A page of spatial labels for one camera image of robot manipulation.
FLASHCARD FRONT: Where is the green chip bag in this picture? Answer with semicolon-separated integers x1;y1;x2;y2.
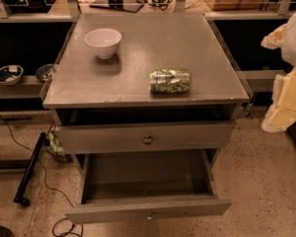
149;69;191;94

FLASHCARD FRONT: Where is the white bowl with items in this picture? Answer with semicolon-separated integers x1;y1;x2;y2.
0;65;24;86

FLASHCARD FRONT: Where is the black monitor stand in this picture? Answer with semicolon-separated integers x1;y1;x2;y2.
89;0;143;13

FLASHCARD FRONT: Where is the dark small bowl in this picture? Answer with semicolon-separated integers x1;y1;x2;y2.
36;63;55;82

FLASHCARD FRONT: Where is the white ceramic bowl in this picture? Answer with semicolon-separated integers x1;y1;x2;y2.
85;29;122;59

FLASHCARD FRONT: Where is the black metal bar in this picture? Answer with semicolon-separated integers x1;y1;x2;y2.
13;132;46;207

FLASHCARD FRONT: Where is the grey top drawer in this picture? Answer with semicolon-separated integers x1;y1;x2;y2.
56;107;235;154

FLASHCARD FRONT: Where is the grey shelf beam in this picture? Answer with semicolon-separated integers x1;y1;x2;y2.
242;70;285;93

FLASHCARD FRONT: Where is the green bag on floor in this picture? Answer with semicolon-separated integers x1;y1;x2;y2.
45;125;72;163

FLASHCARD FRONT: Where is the grey drawer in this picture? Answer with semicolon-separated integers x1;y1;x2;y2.
66;150;232;224
56;107;235;154

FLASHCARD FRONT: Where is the grey wooden drawer cabinet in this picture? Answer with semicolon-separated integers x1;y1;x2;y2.
39;12;254;170

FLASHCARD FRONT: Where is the black floor cable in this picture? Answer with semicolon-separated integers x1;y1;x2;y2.
0;96;85;237

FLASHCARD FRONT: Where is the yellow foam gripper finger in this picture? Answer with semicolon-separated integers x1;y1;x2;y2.
260;24;286;49
261;67;296;132

